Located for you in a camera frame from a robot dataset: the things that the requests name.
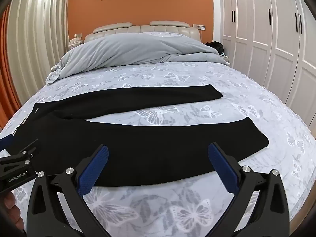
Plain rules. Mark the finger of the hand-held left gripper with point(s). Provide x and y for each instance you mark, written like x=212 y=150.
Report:
x=17 y=161
x=5 y=142

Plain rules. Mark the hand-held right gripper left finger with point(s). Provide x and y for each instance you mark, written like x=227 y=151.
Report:
x=95 y=167

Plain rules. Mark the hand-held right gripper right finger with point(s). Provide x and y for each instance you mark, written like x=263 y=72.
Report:
x=222 y=167

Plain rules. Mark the black pants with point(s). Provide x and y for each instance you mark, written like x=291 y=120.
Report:
x=148 y=148

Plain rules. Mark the person's left hand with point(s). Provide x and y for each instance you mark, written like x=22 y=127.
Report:
x=12 y=209

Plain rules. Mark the orange curtain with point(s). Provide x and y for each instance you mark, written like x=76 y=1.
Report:
x=7 y=79

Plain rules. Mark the bed with butterfly sheet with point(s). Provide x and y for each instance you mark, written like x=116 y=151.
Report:
x=187 y=108

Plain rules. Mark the white nightstand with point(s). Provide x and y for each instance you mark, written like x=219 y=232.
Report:
x=225 y=59

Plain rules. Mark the white curtain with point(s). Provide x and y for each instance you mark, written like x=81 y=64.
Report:
x=37 y=29

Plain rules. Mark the white flower bouquet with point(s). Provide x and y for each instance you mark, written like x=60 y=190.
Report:
x=74 y=43

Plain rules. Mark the black bag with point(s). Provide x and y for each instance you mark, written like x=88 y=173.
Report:
x=214 y=47

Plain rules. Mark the grey duvet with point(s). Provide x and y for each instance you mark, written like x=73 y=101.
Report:
x=128 y=49

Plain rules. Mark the beige padded headboard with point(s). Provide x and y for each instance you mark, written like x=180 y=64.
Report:
x=118 y=29

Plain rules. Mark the white wardrobe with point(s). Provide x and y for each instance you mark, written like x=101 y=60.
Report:
x=254 y=29

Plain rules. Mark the white wall socket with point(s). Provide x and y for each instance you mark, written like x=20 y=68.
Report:
x=77 y=35
x=195 y=26

